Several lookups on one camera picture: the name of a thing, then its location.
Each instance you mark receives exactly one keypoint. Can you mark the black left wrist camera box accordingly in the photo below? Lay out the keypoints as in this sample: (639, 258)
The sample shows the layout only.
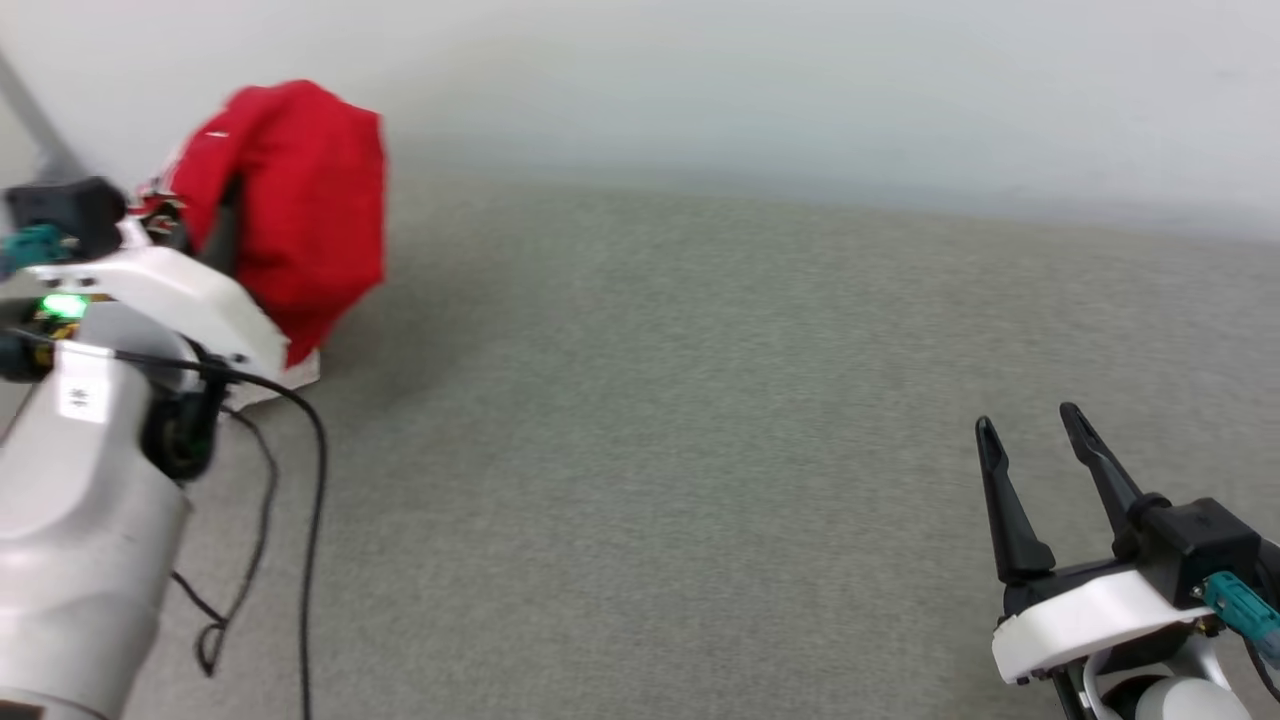
(70, 210)

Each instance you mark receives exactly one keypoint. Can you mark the red white basketball jersey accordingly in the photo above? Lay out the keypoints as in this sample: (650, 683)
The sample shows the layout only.
(310, 200)

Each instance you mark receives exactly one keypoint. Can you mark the grey fabric sofa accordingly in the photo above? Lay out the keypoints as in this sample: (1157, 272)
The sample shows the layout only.
(700, 450)

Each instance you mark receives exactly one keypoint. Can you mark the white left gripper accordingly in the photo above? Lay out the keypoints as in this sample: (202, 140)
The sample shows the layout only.
(190, 295)

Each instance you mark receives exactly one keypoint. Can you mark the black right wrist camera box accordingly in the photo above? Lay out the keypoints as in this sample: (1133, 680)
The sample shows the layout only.
(1195, 550)

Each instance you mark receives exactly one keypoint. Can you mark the white paper label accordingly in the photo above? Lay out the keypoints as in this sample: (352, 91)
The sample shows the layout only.
(83, 398)

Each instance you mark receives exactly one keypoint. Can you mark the teal right camera connector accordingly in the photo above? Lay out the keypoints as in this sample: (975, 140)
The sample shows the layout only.
(1245, 605)

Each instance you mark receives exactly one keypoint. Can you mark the teal camera connector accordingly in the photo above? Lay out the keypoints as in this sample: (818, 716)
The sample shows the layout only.
(30, 248)
(1245, 605)

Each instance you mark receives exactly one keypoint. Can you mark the teal left camera connector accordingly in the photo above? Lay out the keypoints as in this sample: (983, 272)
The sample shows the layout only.
(30, 248)

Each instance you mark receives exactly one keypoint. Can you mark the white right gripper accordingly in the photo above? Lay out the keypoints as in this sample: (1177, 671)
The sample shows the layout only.
(1085, 610)

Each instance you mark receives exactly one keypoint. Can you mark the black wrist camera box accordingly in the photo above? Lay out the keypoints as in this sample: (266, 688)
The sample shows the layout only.
(70, 210)
(1195, 550)

